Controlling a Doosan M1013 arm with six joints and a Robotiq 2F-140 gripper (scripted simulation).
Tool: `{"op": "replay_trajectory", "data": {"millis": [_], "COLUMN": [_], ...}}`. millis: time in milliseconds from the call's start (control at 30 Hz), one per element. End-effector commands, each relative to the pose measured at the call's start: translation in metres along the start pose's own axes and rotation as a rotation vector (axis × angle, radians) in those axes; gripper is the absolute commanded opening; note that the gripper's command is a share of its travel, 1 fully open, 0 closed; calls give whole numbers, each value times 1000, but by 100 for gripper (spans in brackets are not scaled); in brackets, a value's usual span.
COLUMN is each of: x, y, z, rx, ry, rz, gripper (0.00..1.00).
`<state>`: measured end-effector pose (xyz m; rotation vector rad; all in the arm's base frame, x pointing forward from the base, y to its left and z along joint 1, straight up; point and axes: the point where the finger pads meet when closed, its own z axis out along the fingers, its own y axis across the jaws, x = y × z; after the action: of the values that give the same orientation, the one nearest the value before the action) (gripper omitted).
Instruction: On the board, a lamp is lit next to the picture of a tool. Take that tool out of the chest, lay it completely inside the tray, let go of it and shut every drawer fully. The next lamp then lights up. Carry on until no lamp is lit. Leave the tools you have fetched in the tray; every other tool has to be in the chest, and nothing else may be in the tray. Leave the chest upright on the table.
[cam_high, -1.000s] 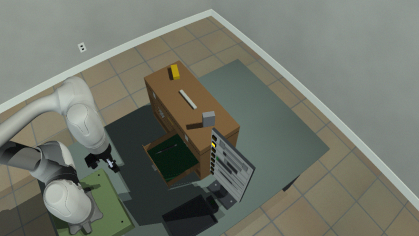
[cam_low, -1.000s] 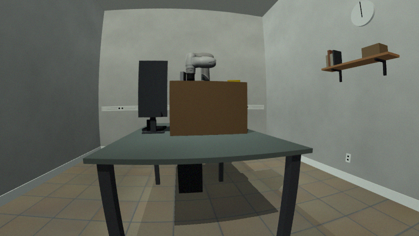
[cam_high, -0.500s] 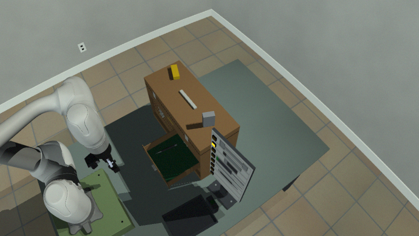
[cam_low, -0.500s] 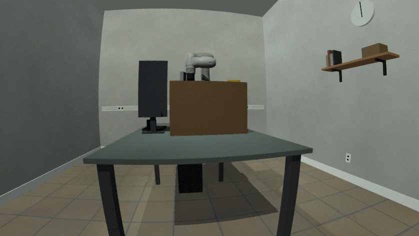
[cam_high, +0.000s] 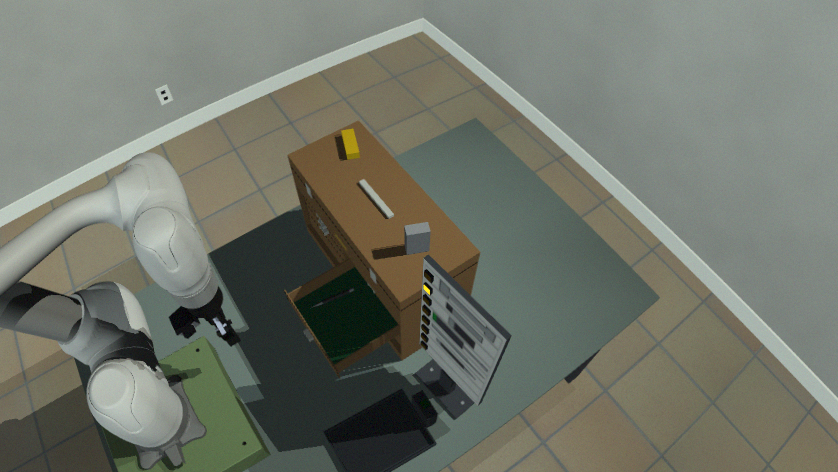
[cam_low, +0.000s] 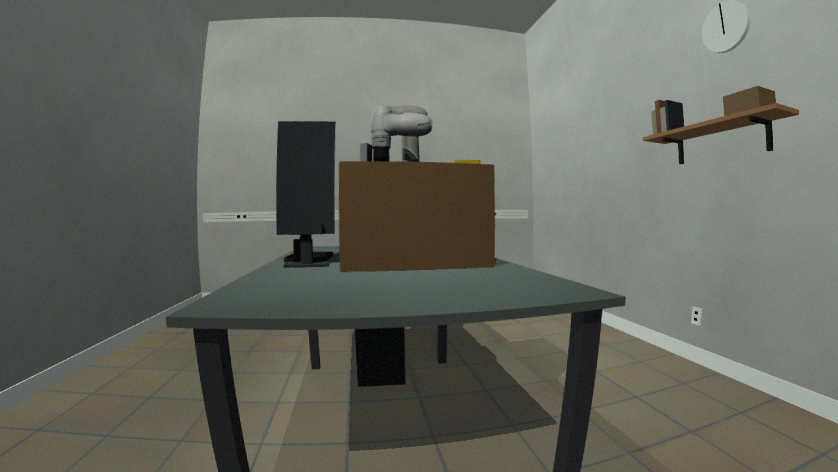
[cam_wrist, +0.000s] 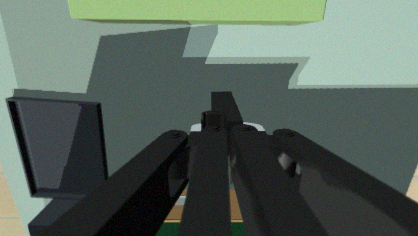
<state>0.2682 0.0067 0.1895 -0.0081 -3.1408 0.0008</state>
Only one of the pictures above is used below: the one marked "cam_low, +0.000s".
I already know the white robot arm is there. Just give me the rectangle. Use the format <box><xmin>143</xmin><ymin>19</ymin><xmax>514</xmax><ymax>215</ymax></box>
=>
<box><xmin>371</xmin><ymin>105</ymin><xmax>432</xmax><ymax>162</ymax></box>

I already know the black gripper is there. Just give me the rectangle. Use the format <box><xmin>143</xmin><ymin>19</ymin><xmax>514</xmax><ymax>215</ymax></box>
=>
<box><xmin>373</xmin><ymin>147</ymin><xmax>389</xmax><ymax>161</ymax></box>

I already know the brown wooden chest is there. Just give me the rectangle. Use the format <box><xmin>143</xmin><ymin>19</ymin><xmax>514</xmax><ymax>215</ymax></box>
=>
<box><xmin>339</xmin><ymin>161</ymin><xmax>495</xmax><ymax>272</ymax></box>

